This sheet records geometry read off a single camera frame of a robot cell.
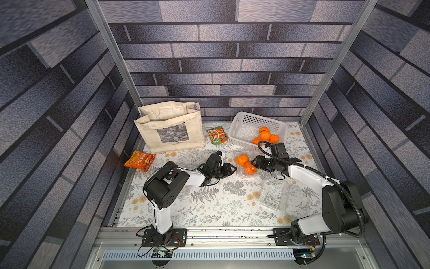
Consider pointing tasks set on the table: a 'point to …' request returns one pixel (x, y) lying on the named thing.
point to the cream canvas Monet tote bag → (171, 125)
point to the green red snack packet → (218, 135)
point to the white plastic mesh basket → (244, 128)
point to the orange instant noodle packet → (140, 160)
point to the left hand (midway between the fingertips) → (237, 169)
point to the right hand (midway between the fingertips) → (253, 162)
